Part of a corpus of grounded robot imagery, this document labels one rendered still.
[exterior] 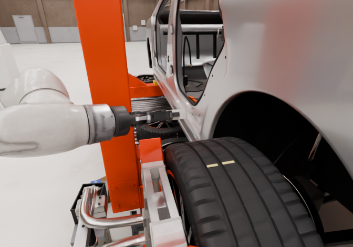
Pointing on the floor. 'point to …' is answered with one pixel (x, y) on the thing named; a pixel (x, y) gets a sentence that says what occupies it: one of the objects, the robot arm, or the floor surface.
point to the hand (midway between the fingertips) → (176, 114)
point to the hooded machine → (7, 64)
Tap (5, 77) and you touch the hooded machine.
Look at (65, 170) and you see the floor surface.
